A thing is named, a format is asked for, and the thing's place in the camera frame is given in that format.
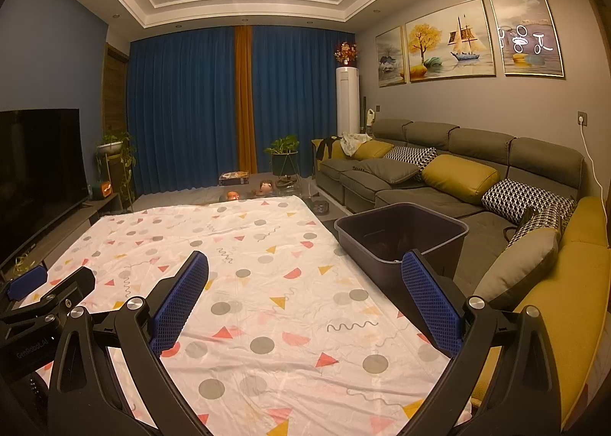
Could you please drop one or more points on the white standing air conditioner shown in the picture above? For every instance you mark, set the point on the white standing air conditioner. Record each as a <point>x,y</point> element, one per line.
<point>347,101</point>

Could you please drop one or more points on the small yellow cushion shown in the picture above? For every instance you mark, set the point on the small yellow cushion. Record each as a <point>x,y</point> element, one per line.
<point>373,149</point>

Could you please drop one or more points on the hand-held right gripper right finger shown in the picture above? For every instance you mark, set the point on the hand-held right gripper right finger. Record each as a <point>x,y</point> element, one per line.
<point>432,302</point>

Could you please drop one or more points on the orange flower bouquet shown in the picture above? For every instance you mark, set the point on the orange flower bouquet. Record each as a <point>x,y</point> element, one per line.
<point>346,54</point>

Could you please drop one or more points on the black television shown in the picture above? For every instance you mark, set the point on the black television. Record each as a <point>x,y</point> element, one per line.
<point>38,168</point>

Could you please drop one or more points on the grey television cabinet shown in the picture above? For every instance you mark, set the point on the grey television cabinet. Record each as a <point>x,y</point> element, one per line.
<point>95,209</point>

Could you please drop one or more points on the black handbag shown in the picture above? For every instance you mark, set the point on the black handbag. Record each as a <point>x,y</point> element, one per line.
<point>518,228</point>

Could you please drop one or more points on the grey sectional sofa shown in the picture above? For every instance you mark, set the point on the grey sectional sofa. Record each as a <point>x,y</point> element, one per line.
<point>477,144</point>

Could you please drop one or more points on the orange curtain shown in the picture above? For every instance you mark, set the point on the orange curtain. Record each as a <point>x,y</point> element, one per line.
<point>245,97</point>

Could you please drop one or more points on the long yellow cushion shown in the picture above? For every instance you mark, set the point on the long yellow cushion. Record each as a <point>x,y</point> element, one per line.
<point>460,178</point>

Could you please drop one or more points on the large grey cushion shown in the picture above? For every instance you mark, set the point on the large grey cushion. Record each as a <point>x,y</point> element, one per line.
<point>515,269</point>

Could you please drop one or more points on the orange fruit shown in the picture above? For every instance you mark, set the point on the orange fruit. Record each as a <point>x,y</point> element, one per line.
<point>231,195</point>

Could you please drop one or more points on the flat grey cushion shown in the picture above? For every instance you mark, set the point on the flat grey cushion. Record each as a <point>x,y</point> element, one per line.
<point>389,171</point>

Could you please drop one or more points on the small houndstooth pillow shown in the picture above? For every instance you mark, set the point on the small houndstooth pillow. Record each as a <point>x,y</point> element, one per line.
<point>413,156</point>

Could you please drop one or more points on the trailing plant on tall stand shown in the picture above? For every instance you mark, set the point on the trailing plant on tall stand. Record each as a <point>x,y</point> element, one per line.
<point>114,149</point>

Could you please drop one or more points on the blue curtain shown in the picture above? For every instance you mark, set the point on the blue curtain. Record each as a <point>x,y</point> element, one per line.
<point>181,106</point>
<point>300,97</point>

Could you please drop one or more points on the large sailboat painting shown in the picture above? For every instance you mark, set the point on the large sailboat painting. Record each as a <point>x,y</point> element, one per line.
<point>448,42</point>

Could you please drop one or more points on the white handheld vacuum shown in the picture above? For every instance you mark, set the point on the white handheld vacuum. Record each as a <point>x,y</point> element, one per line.
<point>369,119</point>

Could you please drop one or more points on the wall socket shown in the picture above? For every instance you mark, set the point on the wall socket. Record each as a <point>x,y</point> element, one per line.
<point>582,118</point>

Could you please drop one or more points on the long houndstooth pillow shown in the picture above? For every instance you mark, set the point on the long houndstooth pillow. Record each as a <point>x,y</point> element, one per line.
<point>515,197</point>

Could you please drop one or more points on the large yellow sofa cushion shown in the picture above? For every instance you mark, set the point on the large yellow sofa cushion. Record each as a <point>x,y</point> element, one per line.
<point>568,312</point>

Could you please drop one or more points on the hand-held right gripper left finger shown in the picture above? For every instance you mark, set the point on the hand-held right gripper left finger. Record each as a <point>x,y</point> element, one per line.
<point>179,302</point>

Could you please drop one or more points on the dark coffee table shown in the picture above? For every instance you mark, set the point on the dark coffee table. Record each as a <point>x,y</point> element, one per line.
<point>296,190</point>

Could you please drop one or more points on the small framed painting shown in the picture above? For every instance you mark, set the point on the small framed painting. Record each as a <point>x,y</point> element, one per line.
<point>390,58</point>

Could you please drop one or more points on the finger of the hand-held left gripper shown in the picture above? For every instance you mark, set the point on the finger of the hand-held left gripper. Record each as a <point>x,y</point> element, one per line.
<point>69,288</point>
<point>26,281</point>

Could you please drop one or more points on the grey plastic bin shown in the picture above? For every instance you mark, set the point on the grey plastic bin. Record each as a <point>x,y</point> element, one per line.
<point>365,260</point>

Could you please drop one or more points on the framed painting with glare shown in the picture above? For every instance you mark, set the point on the framed painting with glare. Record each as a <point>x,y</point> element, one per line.
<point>527,35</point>

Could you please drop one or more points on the wooden door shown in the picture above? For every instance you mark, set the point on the wooden door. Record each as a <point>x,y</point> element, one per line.
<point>114,87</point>

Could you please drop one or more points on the flat printed box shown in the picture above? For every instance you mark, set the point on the flat printed box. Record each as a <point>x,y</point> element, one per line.
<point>234,176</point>

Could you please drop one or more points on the patterned white table cloth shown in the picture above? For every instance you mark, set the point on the patterned white table cloth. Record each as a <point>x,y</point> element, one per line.
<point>286,297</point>

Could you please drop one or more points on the potted plant on metal stand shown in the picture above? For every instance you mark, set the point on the potted plant on metal stand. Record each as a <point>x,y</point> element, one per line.
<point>284,152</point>

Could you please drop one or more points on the pink pig figurine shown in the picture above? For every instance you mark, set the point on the pink pig figurine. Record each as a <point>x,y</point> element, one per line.
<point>265,186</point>

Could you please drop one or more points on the black garment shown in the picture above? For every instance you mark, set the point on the black garment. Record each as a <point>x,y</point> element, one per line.
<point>327,148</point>

